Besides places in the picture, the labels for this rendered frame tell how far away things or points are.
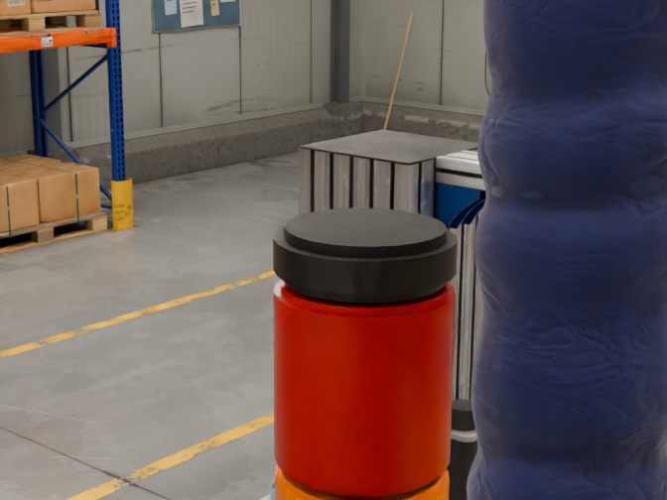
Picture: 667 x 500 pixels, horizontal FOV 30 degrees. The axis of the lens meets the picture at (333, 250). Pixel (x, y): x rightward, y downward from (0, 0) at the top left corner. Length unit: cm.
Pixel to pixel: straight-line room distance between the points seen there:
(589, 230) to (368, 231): 91
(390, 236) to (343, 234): 1
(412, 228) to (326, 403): 5
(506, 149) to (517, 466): 34
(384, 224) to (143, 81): 1172
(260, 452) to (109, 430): 80
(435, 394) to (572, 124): 89
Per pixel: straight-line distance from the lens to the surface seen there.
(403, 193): 211
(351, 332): 32
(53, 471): 586
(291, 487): 35
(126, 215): 1016
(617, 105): 122
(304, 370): 33
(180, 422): 630
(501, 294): 130
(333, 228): 33
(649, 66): 123
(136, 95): 1200
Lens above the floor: 242
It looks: 15 degrees down
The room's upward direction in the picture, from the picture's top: straight up
